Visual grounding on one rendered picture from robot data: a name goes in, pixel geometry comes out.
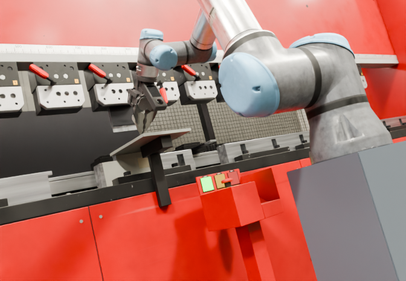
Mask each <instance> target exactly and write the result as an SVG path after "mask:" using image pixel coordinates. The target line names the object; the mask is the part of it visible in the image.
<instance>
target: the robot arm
mask: <svg viewBox="0 0 406 281"><path fill-rule="evenodd" d="M197 2H198V3H199V5H200V10H199V13H198V17H197V18H196V22H195V25H194V27H193V31H192V34H191V36H190V40H186V41H179V42H166V43H164V42H163V40H164V39H163V32H161V31H159V30H154V29H148V28H146V29H143V30H142V31H141V35H140V39H139V41H140V43H139V49H138V59H137V66H136V69H137V70H136V72H135V77H136V85H135V87H133V88H129V92H128V98H127V102H128V103H129V104H130V105H131V106H132V107H134V108H133V116H132V120H133V122H134V123H135V124H136V127H137V130H138V132H139V133H140V134H143V133H145V131H146V130H147V129H148V128H149V126H150V125H151V123H152V122H153V120H154V118H155V116H156V113H157V111H164V110H166V108H167V103H166V102H165V100H164V99H163V97H162V95H161V93H160V92H159V90H158V88H157V87H156V85H155V83H154V82H156V81H157V76H158V73H159V69H160V70H161V71H169V70H171V69H172V68H174V67H175V66H180V65H189V64H195V63H206V62H212V61H214V60H215V58H216V56H217V51H218V49H217V46H216V42H215V39H216V38H217V40H218V42H219V44H220V46H221V48H222V49H223V51H224V55H223V56H222V63H221V65H220V68H219V83H220V84H221V93H222V95H223V98H224V100H225V102H226V103H227V105H228V106H229V107H230V109H231V110H232V111H233V112H235V113H236V114H237V115H239V116H241V117H246V118H251V117H267V116H270V115H273V114H279V113H282V112H289V111H296V110H300V109H304V110H305V113H306V116H307V119H308V122H309V142H310V150H311V151H310V152H309V158H310V161H311V164H312V165H313V164H317V163H321V162H323V161H327V160H332V159H334V158H338V157H342V156H345V155H349V154H352V153H356V152H360V151H364V150H368V149H373V148H376V147H381V146H385V145H389V144H393V140H392V137H391V135H390V133H389V131H388V130H387V129H386V128H385V126H384V125H383V123H382V122H381V121H380V119H379V118H378V117H377V115H376V114H375V113H374V112H373V110H372V109H371V107H370V104H369V101H368V99H367V95H366V92H365V89H364V86H363V83H362V80H361V77H360V74H359V71H358V68H357V65H356V62H355V55H354V53H353V51H352V50H351V48H350V45H349V43H348V41H347V39H346V38H345V37H343V36H342V35H339V34H335V33H319V34H315V35H314V36H306V37H304V38H301V39H299V40H297V41H295V42H294V43H293V44H292V45H291V46H290V47H289V48H287V49H286V48H283V46H282V45H281V43H280V41H279V40H278V38H277V36H276V35H275V34H274V33H273V32H271V31H268V30H262V28H261V26H260V25H259V23H258V21H257V20H256V18H255V17H254V15H253V13H252V11H251V10H250V8H249V6H248V5H247V3H246V2H245V0H197ZM129 93H130V95H129ZM144 110H145V113H144V114H143V113H142V112H143V111H144Z"/></svg>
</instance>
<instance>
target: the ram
mask: <svg viewBox="0 0 406 281"><path fill-rule="evenodd" d="M245 2H246V3H247V5H248V6H249V8H250V10H251V11H252V13H253V15H254V17H255V18H256V20H257V21H258V23H259V25H260V26H261V28H262V30H268V31H271V32H273V33H274V34H275V35H276V36H277V38H278V40H279V41H280V43H281V45H282V46H283V48H286V49H287V48H289V47H290V46H291V45H292V44H293V43H294V42H295V41H297V40H299V39H301V38H304V37H306V36H314V35H315V34H319V33H335V34H339V35H342V36H343V37H345V38H346V39H347V41H348V43H349V45H350V48H351V50H352V51H353V53H354V54H381V55H396V53H395V50H394V48H393V45H392V42H391V39H390V36H389V34H388V31H387V27H386V26H385V22H384V19H383V17H382V14H381V11H380V8H379V5H378V2H377V0H245ZM199 10H200V5H199V3H198V2H197V0H0V44H24V45H66V46H87V47H129V48H139V43H140V41H139V39H140V35H141V31H142V30H143V29H146V28H148V29H154V30H159V31H161V32H163V39H164V40H163V42H164V43H166V42H179V41H186V40H190V36H191V34H192V31H193V27H194V25H195V22H196V18H197V17H198V13H199ZM137 59H138V55H110V54H36V53H0V62H16V63H17V68H18V71H28V69H29V66H30V65H31V64H32V63H33V62H77V67H78V70H79V71H83V70H84V69H85V68H86V67H87V66H88V65H89V63H90V62H127V63H128V66H129V70H131V69H133V68H134V67H135V66H136V65H137ZM355 62H356V63H359V64H360V66H361V68H389V67H392V66H394V65H397V64H398V63H399V62H398V59H355Z"/></svg>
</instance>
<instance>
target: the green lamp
mask: <svg viewBox="0 0 406 281"><path fill-rule="evenodd" d="M201 183H202V188H203V191H204V192H206V191H209V190H214V188H213V183H212V180H211V177H210V176H209V177H206V178H201Z"/></svg>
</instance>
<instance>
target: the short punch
mask: <svg viewBox="0 0 406 281"><path fill-rule="evenodd" d="M133 108H134V107H132V106H114V107H108V108H107V110H108V115H109V120H110V124H111V127H112V129H113V132H122V131H132V130H137V127H136V124H135V123H134V122H133V120H132V116H133Z"/></svg>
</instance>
